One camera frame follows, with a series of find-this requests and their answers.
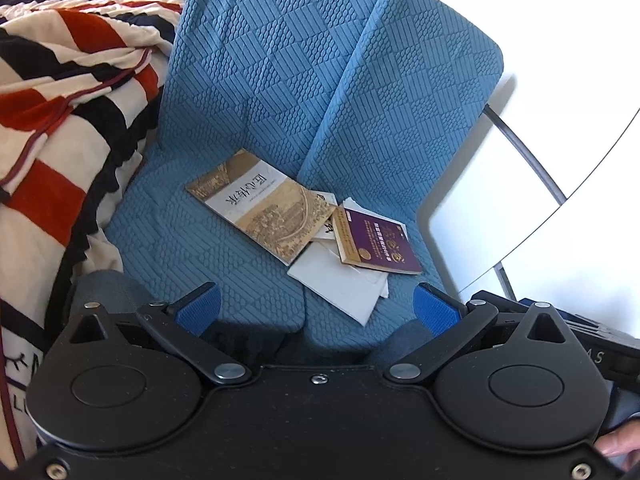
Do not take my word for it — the blue textured right pillow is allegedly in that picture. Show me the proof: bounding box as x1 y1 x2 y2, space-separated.
297 0 503 358

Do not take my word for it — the person's hand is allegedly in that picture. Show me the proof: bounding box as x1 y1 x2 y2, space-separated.
596 418 640 471

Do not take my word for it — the blue textured pillow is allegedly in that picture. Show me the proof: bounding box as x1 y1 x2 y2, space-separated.
297 0 503 358
107 0 376 333

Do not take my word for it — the white calligraphy cover book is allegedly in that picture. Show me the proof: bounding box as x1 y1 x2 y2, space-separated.
310 190 340 242

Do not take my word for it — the white paper booklet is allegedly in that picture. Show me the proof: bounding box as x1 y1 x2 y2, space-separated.
288 240 388 326

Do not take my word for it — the beige painting cover book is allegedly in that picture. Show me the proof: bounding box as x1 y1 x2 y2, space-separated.
186 150 335 266

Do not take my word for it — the red black white striped blanket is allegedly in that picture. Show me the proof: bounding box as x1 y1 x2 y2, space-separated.
1 0 186 468

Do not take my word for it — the purple cover book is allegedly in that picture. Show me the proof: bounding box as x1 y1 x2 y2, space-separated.
332 206 422 275

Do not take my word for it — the dark curved cable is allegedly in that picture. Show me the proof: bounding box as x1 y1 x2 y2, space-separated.
482 103 569 302

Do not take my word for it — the blue textured left pillow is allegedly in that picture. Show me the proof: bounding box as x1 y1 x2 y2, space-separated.
107 0 376 333

